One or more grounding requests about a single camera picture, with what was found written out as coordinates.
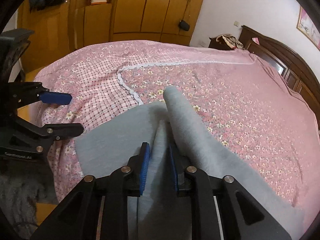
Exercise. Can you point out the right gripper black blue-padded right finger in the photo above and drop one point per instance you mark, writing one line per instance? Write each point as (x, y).
(221, 208)

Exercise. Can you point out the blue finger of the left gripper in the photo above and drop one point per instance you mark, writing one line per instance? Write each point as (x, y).
(55, 98)

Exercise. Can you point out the grey fleece pants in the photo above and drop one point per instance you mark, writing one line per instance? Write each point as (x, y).
(159, 214)

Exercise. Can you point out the wooden wardrobe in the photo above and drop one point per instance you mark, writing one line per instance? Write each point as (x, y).
(62, 29)

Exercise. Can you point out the dark wooden headboard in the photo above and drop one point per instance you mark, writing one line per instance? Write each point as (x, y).
(290, 65)

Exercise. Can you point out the black pouch on wardrobe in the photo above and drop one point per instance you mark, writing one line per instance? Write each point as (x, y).
(183, 25)

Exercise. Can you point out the dark nightstand with clutter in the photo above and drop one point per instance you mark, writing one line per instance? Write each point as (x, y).
(225, 42)

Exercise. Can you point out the framed pink picture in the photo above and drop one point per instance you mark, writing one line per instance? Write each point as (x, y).
(307, 27)

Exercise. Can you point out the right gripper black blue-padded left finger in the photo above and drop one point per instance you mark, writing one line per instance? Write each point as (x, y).
(98, 206)

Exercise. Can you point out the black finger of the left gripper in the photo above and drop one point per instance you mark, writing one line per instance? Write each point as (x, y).
(62, 131)

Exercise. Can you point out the pink floral bedspread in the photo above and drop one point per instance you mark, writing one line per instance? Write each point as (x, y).
(242, 100)

